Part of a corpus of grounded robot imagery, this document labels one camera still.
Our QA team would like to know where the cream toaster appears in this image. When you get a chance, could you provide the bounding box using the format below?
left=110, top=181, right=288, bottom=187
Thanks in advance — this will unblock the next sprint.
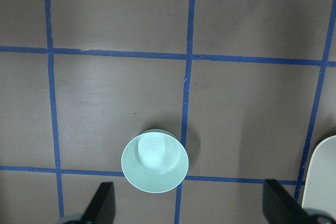
left=302, top=136, right=335, bottom=218

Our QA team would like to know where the green bowl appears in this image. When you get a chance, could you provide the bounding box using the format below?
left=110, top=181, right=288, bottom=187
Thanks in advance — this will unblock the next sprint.
left=121, top=129, right=189, bottom=194

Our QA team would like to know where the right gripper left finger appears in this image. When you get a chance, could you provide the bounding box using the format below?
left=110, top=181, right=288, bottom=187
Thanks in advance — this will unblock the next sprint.
left=61, top=182, right=116, bottom=223

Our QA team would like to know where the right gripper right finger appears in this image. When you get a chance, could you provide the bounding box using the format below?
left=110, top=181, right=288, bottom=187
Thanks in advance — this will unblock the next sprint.
left=262, top=179, right=333, bottom=223

